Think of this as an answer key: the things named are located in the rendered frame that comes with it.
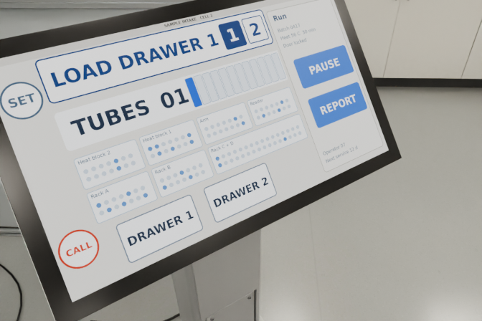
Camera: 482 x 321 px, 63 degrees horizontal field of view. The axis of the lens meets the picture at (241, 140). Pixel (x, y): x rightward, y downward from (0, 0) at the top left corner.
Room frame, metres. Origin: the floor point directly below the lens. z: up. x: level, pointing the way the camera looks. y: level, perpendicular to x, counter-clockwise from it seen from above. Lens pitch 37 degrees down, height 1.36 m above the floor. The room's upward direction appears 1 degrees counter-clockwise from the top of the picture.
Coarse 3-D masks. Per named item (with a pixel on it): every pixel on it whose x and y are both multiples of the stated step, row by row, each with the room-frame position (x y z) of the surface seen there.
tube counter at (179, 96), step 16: (240, 64) 0.48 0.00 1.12; (256, 64) 0.49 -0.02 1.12; (272, 64) 0.50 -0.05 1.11; (176, 80) 0.44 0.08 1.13; (192, 80) 0.44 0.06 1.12; (208, 80) 0.45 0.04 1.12; (224, 80) 0.46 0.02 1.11; (240, 80) 0.47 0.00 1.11; (256, 80) 0.48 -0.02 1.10; (272, 80) 0.48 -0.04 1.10; (160, 96) 0.42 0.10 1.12; (176, 96) 0.42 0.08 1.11; (192, 96) 0.43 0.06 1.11; (208, 96) 0.44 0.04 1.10; (224, 96) 0.44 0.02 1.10; (176, 112) 0.41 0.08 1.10
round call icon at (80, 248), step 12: (84, 228) 0.29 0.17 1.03; (60, 240) 0.27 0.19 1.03; (72, 240) 0.28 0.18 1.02; (84, 240) 0.28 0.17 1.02; (96, 240) 0.28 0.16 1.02; (60, 252) 0.26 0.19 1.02; (72, 252) 0.27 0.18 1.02; (84, 252) 0.27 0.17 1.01; (96, 252) 0.27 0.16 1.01; (60, 264) 0.26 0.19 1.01; (72, 264) 0.26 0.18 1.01; (84, 264) 0.26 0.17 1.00
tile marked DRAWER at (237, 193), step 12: (252, 168) 0.39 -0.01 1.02; (264, 168) 0.39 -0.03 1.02; (228, 180) 0.37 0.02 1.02; (240, 180) 0.37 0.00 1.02; (252, 180) 0.38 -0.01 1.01; (264, 180) 0.38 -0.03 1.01; (204, 192) 0.35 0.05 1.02; (216, 192) 0.35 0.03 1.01; (228, 192) 0.36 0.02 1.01; (240, 192) 0.36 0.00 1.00; (252, 192) 0.37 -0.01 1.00; (264, 192) 0.37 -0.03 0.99; (276, 192) 0.38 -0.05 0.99; (216, 204) 0.34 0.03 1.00; (228, 204) 0.35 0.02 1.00; (240, 204) 0.35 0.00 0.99; (252, 204) 0.36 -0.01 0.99; (216, 216) 0.33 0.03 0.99; (228, 216) 0.34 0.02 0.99
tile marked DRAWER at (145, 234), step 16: (160, 208) 0.32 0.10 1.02; (176, 208) 0.33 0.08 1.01; (192, 208) 0.33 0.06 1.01; (128, 224) 0.30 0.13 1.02; (144, 224) 0.31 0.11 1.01; (160, 224) 0.31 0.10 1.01; (176, 224) 0.31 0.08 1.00; (192, 224) 0.32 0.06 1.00; (128, 240) 0.29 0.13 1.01; (144, 240) 0.29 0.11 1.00; (160, 240) 0.30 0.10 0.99; (176, 240) 0.30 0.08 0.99; (128, 256) 0.28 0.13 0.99; (144, 256) 0.28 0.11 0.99
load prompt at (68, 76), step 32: (160, 32) 0.47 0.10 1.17; (192, 32) 0.49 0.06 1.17; (224, 32) 0.51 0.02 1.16; (256, 32) 0.52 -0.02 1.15; (64, 64) 0.41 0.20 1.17; (96, 64) 0.42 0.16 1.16; (128, 64) 0.43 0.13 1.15; (160, 64) 0.44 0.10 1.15; (192, 64) 0.46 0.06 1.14; (64, 96) 0.38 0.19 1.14
